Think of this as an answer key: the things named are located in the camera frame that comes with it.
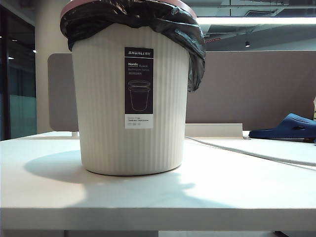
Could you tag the dark blue slipper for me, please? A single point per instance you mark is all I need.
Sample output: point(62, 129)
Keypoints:
point(284, 128)

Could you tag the black garbage bag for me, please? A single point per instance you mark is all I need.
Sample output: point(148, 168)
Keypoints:
point(98, 17)

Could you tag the brown fabric desk partition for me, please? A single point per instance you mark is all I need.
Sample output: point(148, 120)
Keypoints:
point(247, 86)

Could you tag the white ribbed plastic trash can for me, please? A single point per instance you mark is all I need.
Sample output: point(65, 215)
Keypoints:
point(98, 123)

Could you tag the glass office wall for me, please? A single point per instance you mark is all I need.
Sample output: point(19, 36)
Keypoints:
point(19, 86)

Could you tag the red ceiling sign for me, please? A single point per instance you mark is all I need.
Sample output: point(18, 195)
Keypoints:
point(212, 40)

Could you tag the small ceiling spot lamp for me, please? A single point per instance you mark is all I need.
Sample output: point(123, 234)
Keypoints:
point(247, 44)

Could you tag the black white product label sticker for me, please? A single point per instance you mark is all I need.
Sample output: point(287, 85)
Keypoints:
point(138, 86)

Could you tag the white partition foot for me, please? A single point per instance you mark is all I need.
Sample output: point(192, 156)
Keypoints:
point(75, 134)

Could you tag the grey rounded desk partition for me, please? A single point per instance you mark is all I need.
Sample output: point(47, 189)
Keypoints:
point(61, 93)

